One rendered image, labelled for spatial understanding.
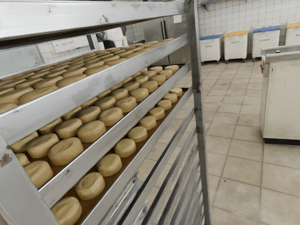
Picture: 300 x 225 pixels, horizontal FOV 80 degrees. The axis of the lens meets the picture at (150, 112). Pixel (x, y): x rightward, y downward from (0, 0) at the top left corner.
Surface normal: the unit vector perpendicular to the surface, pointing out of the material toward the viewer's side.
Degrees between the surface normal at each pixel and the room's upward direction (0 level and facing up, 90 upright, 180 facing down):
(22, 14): 90
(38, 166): 0
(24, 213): 90
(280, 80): 90
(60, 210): 0
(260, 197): 0
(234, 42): 92
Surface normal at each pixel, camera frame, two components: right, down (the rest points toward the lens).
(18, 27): 0.87, 0.05
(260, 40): -0.51, 0.49
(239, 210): -0.18, -0.88
